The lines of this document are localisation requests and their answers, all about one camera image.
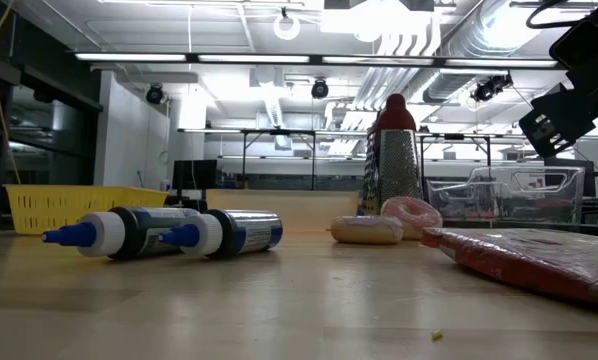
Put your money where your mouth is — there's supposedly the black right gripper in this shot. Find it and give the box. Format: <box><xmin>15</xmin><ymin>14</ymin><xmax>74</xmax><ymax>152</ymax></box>
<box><xmin>518</xmin><ymin>2</ymin><xmax>598</xmax><ymax>159</ymax></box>

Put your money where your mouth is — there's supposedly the red popcorn bag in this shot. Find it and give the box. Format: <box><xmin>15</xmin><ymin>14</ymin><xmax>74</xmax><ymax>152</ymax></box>
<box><xmin>421</xmin><ymin>227</ymin><xmax>598</xmax><ymax>309</ymax></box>

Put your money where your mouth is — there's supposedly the pale pink frosted donut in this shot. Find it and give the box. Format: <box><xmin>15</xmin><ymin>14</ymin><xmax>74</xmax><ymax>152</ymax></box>
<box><xmin>328</xmin><ymin>215</ymin><xmax>405</xmax><ymax>246</ymax></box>

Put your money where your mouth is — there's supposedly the blue candy color bottle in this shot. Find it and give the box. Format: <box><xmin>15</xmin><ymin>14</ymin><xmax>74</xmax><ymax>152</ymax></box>
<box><xmin>157</xmin><ymin>208</ymin><xmax>284</xmax><ymax>259</ymax></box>
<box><xmin>42</xmin><ymin>206</ymin><xmax>200</xmax><ymax>261</ymax></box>

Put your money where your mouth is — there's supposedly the black ceiling spotlight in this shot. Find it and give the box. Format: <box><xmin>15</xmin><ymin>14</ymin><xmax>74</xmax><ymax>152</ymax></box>
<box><xmin>145</xmin><ymin>83</ymin><xmax>166</xmax><ymax>105</ymax></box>
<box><xmin>310</xmin><ymin>78</ymin><xmax>330</xmax><ymax>100</ymax></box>
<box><xmin>471</xmin><ymin>73</ymin><xmax>514</xmax><ymax>104</ymax></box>

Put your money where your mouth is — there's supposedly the clear plastic container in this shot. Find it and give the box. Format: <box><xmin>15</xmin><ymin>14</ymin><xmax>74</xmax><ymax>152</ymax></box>
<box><xmin>425</xmin><ymin>165</ymin><xmax>586</xmax><ymax>226</ymax></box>

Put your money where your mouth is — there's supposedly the red metal box grater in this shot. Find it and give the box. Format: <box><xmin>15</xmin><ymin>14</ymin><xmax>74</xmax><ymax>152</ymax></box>
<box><xmin>361</xmin><ymin>93</ymin><xmax>424</xmax><ymax>216</ymax></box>

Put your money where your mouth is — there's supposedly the black overhead light bar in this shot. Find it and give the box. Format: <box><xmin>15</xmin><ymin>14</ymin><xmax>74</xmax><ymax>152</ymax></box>
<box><xmin>73</xmin><ymin>51</ymin><xmax>560</xmax><ymax>70</ymax></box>

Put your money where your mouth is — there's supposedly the black monitor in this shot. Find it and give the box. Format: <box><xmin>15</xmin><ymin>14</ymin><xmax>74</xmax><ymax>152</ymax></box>
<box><xmin>171</xmin><ymin>159</ymin><xmax>219</xmax><ymax>201</ymax></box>

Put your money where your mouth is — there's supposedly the yellow plastic basket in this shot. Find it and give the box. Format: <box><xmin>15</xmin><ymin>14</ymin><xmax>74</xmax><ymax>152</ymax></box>
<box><xmin>3</xmin><ymin>184</ymin><xmax>169</xmax><ymax>236</ymax></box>

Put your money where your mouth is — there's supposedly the black workstation frame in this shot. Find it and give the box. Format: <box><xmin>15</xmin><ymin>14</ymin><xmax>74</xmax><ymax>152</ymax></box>
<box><xmin>417</xmin><ymin>132</ymin><xmax>493</xmax><ymax>201</ymax></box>
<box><xmin>239</xmin><ymin>127</ymin><xmax>318</xmax><ymax>191</ymax></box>

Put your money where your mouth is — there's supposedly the silver ventilation duct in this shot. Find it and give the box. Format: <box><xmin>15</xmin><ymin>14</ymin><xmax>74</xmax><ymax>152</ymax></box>
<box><xmin>418</xmin><ymin>0</ymin><xmax>570</xmax><ymax>101</ymax></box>

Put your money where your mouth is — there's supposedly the white cable ring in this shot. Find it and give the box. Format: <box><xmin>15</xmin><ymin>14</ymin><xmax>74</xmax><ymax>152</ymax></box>
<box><xmin>272</xmin><ymin>12</ymin><xmax>302</xmax><ymax>42</ymax></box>

